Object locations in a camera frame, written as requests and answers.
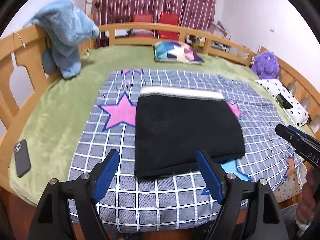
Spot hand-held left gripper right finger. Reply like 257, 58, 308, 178
196, 150, 289, 240

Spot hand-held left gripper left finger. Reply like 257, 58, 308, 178
29, 149, 120, 240

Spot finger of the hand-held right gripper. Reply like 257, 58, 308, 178
275, 124, 320, 170
287, 126, 320, 147

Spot black pants with white waistband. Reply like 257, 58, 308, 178
134, 86, 246, 180

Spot person's right hand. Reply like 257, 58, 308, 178
295, 172, 317, 227

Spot white star printed sheet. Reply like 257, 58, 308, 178
274, 164, 308, 202

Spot black device on pillow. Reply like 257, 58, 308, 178
276, 93, 293, 110

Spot white pillow with black print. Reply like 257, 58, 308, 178
255, 79, 310, 128

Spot grey checked blanket with stars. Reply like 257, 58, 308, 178
68, 68, 304, 233

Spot green fleece blanket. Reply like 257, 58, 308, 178
9, 45, 315, 202

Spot purple plush toy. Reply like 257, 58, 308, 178
251, 51, 280, 80

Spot smartphone in dark case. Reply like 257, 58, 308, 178
14, 139, 32, 178

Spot grey cushion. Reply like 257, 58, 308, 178
41, 49, 58, 75

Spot colourful star pattern pillow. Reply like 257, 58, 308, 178
152, 40, 205, 65

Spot light blue fleece garment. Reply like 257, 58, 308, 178
24, 0, 100, 80

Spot red chair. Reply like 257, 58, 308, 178
132, 14, 153, 32
159, 11, 180, 38

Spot wooden bed frame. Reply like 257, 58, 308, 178
0, 22, 320, 193

